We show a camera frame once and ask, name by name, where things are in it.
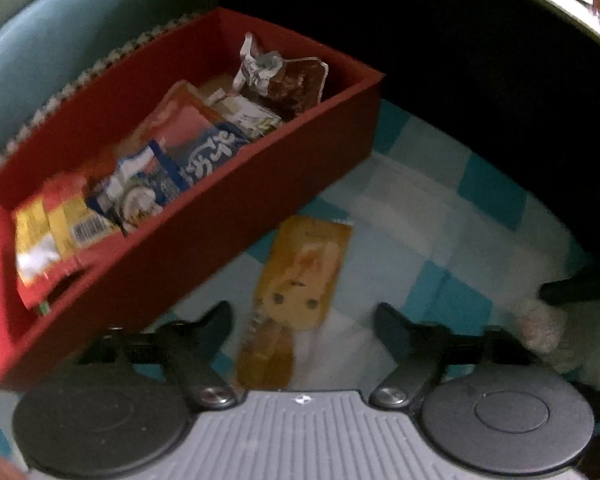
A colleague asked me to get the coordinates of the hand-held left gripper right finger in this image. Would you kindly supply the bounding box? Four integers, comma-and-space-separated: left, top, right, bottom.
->
369, 302, 538, 409

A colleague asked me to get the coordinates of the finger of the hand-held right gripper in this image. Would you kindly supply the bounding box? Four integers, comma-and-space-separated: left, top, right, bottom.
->
539, 266, 600, 307

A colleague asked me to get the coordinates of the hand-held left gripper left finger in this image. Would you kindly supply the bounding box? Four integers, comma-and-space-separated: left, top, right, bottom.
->
77, 301, 239, 409

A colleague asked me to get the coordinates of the red cardboard box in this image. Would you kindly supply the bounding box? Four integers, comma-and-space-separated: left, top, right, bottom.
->
0, 7, 385, 392

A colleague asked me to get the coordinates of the orange cartoon face packet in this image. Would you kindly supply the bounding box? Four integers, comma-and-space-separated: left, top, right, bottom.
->
236, 215, 354, 392

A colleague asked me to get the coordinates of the blue cartoon snack packet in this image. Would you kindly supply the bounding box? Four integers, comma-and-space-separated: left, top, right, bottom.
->
86, 139, 193, 236

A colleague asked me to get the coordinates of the blue and red snack packet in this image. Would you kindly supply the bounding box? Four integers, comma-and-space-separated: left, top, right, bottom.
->
177, 119, 252, 183

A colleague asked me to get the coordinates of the yellow and red snack packet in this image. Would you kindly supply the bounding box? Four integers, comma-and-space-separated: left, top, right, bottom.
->
12, 175, 123, 311

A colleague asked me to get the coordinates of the red cartoon snack packet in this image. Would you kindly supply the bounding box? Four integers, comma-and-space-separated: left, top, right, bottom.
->
122, 80, 226, 161

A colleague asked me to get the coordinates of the white and green wafer packet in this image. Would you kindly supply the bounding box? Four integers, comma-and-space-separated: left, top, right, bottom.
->
207, 91, 283, 137

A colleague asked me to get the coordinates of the red brown snack packet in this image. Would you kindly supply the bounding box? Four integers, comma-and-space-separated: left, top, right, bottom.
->
265, 56, 329, 121

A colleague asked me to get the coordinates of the white clear snack packet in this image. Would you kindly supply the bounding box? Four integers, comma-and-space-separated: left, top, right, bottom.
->
231, 32, 283, 96

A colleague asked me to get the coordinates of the white fluffy object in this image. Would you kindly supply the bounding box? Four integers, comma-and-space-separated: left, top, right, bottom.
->
517, 299, 600, 392

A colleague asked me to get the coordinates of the dark coffee table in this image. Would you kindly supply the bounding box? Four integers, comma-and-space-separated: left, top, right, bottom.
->
215, 0, 600, 291

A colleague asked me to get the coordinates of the teal blanket with houndstooth trim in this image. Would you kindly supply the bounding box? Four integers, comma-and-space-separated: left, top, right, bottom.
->
0, 0, 217, 183

